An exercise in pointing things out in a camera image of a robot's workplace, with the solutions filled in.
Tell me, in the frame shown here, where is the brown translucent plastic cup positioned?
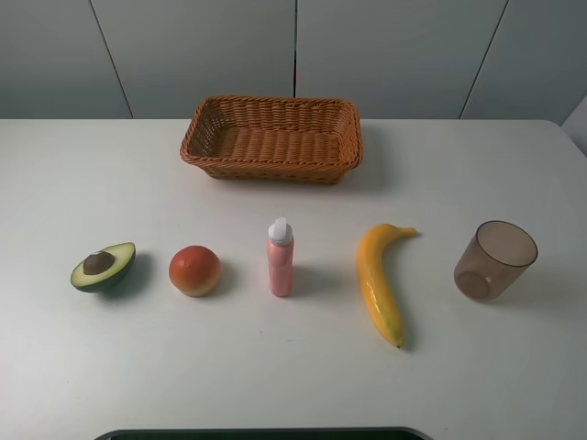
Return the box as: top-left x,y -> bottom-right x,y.
454,220 -> 538,302

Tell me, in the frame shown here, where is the halved avocado with pit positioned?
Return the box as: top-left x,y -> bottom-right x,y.
70,242 -> 137,293

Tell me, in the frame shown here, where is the red orange tomato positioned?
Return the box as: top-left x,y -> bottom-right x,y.
169,246 -> 222,297

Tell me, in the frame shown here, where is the yellow banana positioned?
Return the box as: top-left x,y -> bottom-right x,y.
356,224 -> 417,348

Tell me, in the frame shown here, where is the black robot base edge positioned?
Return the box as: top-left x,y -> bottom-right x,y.
97,427 -> 430,440

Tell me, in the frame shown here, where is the brown wicker basket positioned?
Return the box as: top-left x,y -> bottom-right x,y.
180,95 -> 363,184

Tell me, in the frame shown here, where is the pink bottle white cap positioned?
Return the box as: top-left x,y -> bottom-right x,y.
267,217 -> 294,297

